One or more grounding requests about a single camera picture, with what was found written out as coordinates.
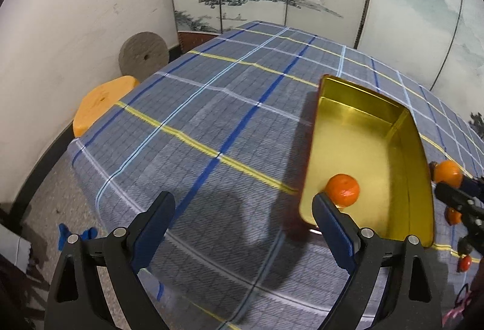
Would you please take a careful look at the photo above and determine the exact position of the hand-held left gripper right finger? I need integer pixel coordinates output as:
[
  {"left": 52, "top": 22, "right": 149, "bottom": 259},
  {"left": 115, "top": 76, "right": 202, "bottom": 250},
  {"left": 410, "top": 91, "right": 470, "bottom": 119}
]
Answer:
[{"left": 311, "top": 192, "right": 443, "bottom": 330}]

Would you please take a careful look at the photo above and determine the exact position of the orange stool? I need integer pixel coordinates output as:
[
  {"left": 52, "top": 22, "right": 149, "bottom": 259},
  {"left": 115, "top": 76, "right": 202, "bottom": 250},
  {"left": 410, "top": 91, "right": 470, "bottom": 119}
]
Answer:
[{"left": 73, "top": 75, "right": 140, "bottom": 138}]

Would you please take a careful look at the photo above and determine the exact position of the blue tape scrap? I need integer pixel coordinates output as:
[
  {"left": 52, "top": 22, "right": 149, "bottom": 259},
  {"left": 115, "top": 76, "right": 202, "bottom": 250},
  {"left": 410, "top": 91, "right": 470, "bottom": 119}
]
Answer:
[{"left": 58, "top": 223, "right": 97, "bottom": 251}]

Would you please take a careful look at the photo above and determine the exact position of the grey round millstone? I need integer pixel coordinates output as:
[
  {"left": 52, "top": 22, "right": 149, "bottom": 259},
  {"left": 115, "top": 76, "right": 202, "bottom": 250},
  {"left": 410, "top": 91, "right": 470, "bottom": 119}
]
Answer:
[{"left": 119, "top": 32, "right": 169, "bottom": 75}]

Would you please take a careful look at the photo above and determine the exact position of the dark wooden furniture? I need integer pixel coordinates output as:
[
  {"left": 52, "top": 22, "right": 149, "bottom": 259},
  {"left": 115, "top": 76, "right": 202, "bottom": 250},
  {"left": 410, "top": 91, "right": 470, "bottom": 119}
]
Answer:
[{"left": 0, "top": 254, "right": 51, "bottom": 330}]

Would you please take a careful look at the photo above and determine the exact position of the white paper box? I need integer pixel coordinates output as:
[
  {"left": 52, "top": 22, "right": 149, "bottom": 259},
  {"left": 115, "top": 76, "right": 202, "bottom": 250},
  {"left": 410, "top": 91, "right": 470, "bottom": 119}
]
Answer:
[{"left": 0, "top": 226, "right": 31, "bottom": 275}]

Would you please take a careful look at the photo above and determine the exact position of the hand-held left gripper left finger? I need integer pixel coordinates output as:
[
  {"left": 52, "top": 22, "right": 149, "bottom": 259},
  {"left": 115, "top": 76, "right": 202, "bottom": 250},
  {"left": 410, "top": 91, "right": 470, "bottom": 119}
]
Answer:
[{"left": 44, "top": 191, "right": 176, "bottom": 330}]

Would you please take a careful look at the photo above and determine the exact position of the orange tangerine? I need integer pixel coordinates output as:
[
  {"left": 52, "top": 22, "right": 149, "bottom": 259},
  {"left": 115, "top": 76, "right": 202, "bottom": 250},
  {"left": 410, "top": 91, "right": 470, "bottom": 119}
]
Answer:
[
  {"left": 433, "top": 160, "right": 463, "bottom": 188},
  {"left": 325, "top": 174, "right": 361, "bottom": 209}
]

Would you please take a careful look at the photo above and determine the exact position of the small red-orange fruit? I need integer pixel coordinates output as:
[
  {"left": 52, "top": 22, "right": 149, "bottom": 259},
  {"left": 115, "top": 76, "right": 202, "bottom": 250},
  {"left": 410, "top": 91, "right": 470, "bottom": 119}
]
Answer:
[{"left": 446, "top": 207, "right": 464, "bottom": 225}]

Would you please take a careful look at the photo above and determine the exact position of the blue plaid tablecloth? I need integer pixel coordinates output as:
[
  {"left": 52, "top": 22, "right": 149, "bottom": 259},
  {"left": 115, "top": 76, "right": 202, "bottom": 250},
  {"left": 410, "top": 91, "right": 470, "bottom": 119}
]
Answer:
[{"left": 67, "top": 21, "right": 484, "bottom": 330}]

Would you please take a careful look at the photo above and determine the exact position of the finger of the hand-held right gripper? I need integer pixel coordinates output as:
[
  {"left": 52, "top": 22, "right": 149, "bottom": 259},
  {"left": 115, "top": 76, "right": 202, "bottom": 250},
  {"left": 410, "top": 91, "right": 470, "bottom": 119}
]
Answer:
[
  {"left": 459, "top": 175, "right": 484, "bottom": 199},
  {"left": 434, "top": 182, "right": 484, "bottom": 229}
]

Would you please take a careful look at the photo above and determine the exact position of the gold rectangular tin box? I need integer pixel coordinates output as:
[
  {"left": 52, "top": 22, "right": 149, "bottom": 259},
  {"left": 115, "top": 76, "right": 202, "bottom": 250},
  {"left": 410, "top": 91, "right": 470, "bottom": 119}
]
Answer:
[{"left": 299, "top": 75, "right": 435, "bottom": 248}]

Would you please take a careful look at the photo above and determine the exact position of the pink and black object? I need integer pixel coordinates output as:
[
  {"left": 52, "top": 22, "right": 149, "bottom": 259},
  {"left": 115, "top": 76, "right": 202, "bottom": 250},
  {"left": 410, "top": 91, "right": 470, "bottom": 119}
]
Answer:
[{"left": 444, "top": 283, "right": 473, "bottom": 323}]

